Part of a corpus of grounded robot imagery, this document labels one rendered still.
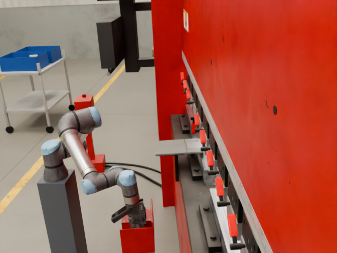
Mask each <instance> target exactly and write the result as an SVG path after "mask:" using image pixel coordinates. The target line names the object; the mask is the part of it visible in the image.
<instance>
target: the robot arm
mask: <svg viewBox="0 0 337 253"><path fill-rule="evenodd" d="M101 125H102V121H101V116H100V114H99V111H98V109H97V108H96V107H94V106H93V107H88V108H84V109H80V110H76V111H72V112H68V113H66V114H64V115H63V116H62V117H61V119H60V121H59V123H58V135H59V138H60V140H61V141H59V140H58V139H52V140H49V141H46V142H45V143H43V144H42V146H41V150H42V156H43V161H44V166H45V168H44V174H43V176H44V180H45V181H47V182H58V181H61V180H64V179H65V178H67V177H68V170H67V168H66V166H65V165H64V162H63V159H66V158H69V157H72V159H73V161H74V163H75V165H76V167H77V169H78V171H79V173H80V175H81V176H82V178H83V180H82V181H81V187H82V190H83V192H84V194H86V195H91V194H94V193H96V192H99V191H102V190H104V189H107V188H110V187H113V186H115V185H118V186H119V187H121V190H122V194H123V199H124V203H125V206H124V207H122V208H121V209H119V210H118V211H117V212H115V213H114V214H112V216H111V221H112V222H113V223H116V222H117V221H119V220H120V219H121V218H123V217H124V216H126V215H128V221H129V224H130V228H131V229H132V228H144V224H146V210H145V206H144V204H143V198H140V197H139V192H138V187H137V182H136V176H135V173H134V172H133V171H132V170H123V169H122V168H121V167H119V166H112V167H111V168H110V169H109V170H108V172H105V173H102V174H98V173H97V170H96V169H95V167H94V165H93V163H92V161H91V159H90V157H89V156H88V154H87V152H86V150H87V143H86V140H85V139H86V137H87V136H88V134H89V133H91V132H93V130H94V129H95V128H98V127H100V126H101Z"/></svg>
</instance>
